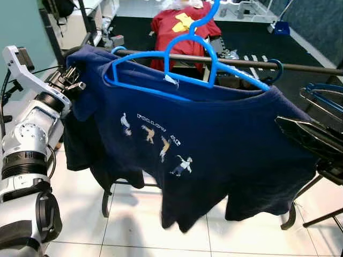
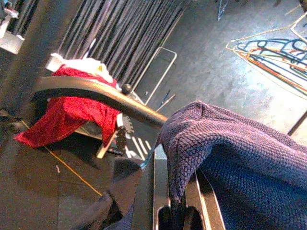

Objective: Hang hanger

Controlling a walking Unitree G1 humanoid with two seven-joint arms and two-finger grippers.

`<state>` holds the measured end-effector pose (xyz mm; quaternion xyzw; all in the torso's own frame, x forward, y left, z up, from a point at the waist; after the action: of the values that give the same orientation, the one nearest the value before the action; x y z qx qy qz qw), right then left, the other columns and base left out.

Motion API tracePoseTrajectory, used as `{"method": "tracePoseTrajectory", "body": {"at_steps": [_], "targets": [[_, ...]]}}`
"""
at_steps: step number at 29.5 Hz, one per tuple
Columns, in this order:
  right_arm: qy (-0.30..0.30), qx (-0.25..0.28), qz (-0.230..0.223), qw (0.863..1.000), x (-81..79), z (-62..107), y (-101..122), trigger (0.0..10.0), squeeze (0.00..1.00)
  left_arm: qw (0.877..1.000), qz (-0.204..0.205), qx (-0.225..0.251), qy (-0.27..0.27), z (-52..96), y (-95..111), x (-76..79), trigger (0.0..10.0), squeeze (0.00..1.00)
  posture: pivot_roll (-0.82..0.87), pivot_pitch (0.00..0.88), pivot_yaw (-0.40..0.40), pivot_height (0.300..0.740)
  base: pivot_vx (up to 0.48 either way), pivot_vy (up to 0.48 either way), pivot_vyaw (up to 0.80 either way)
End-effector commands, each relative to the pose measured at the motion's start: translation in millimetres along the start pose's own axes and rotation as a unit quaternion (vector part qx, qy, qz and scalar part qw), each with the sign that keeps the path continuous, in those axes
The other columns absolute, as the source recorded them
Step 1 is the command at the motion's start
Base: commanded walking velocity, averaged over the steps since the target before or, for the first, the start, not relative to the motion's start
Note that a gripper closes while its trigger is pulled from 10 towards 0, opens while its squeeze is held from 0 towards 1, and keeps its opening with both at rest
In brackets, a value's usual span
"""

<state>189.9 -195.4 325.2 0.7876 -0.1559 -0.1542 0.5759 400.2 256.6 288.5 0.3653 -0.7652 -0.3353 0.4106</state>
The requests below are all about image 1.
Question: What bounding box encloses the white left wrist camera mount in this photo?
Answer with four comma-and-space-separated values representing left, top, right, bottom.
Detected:
2, 46, 71, 110

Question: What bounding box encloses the blue dustpan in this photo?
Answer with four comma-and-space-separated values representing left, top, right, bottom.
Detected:
272, 20, 292, 37

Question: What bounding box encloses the blue plastic hanger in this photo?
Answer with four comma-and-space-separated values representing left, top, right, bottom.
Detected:
299, 82, 343, 116
266, 58, 285, 86
163, 0, 271, 92
103, 46, 212, 102

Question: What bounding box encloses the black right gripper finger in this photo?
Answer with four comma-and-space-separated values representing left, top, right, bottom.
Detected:
275, 115, 343, 155
283, 127, 343, 164

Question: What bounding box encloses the navy printed T-shirt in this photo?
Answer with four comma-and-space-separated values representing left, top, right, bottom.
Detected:
67, 44, 322, 233

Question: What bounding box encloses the white desk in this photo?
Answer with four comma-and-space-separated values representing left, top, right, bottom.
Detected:
40, 0, 121, 51

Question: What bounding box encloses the red shirt with yellow star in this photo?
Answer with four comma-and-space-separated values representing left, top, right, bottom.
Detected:
150, 4, 222, 73

